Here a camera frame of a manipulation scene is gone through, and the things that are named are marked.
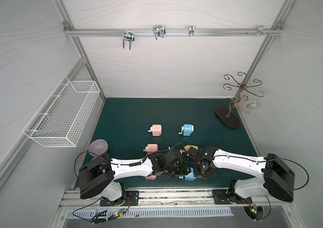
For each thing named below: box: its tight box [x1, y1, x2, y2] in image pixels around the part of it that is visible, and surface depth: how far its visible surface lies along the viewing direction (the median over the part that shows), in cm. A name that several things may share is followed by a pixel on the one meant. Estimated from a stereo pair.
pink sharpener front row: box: [145, 175, 157, 181], surface depth 80 cm
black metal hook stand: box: [215, 71, 265, 129], surface depth 92 cm
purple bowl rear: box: [88, 138, 109, 157], surface depth 90 cm
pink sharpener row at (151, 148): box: [142, 143, 159, 154], surface depth 87 cm
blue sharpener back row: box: [178, 123, 194, 137], surface depth 96 cm
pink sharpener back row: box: [147, 124, 162, 137], surface depth 96 cm
